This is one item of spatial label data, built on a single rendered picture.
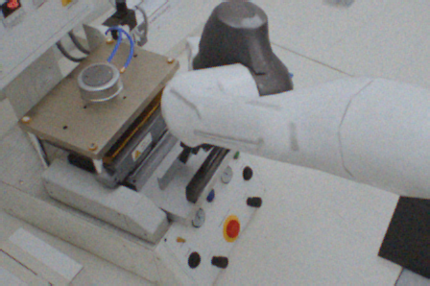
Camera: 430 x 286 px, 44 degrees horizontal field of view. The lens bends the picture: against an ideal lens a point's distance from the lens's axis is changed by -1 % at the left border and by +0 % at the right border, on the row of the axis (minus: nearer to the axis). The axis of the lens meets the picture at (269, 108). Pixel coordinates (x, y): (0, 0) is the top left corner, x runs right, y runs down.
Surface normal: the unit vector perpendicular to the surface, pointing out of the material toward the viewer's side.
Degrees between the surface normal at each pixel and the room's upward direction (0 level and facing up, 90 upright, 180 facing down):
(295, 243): 0
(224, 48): 89
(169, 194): 0
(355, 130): 54
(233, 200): 65
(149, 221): 41
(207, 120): 78
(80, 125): 0
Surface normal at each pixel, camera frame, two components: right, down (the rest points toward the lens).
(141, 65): 0.00, -0.70
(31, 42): 0.91, 0.30
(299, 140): -0.40, 0.26
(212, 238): 0.82, -0.02
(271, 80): 0.45, -0.27
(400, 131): -0.64, -0.32
